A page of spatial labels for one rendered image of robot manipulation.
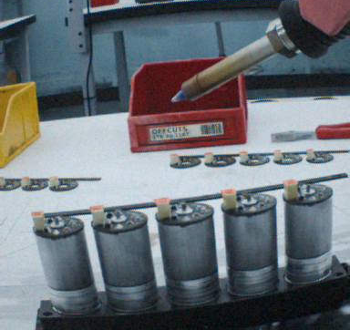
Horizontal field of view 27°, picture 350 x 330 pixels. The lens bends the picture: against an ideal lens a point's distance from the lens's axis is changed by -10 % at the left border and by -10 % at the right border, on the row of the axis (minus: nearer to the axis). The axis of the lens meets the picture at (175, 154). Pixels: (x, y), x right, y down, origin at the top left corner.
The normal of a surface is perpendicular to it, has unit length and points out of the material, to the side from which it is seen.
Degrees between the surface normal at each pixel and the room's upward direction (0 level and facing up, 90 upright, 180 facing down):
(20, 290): 0
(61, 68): 90
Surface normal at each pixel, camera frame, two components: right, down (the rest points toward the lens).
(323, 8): -0.69, 0.40
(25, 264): -0.11, -0.96
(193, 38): -0.13, 0.27
